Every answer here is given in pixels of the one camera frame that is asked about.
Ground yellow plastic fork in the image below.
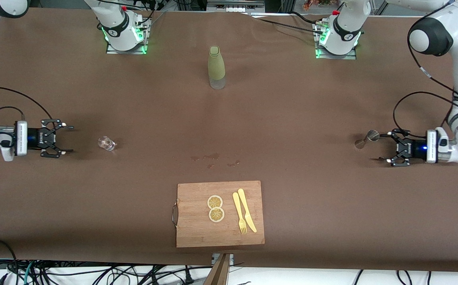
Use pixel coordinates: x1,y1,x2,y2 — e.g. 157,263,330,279
232,192,248,235

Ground wooden cutting board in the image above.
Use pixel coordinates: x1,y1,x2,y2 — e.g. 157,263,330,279
172,180,265,248

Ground green sleeved glass bottle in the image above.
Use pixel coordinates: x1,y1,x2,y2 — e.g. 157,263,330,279
208,46,226,90

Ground brown table cover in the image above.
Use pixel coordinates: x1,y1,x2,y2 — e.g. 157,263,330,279
0,7,458,274

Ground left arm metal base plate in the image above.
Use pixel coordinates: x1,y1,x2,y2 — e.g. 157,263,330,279
314,22,358,60

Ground clear glass beaker shaker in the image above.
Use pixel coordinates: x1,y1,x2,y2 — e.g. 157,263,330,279
97,136,117,152

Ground wooden post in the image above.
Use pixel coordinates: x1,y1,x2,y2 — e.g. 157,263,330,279
203,253,231,285

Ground black base power cable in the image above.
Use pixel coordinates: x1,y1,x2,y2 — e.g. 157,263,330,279
249,11,326,36

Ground steel jigger measuring cup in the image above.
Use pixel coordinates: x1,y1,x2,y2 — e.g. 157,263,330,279
355,130,380,149

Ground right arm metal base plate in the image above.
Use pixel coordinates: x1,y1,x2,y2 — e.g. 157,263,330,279
106,18,149,55

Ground yellow plastic knife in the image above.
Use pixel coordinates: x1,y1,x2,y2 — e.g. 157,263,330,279
237,188,258,233

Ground metal table bracket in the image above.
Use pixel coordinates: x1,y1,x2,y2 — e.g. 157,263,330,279
212,253,234,265

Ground grey power strip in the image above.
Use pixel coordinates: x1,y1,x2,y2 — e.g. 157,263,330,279
207,0,265,12

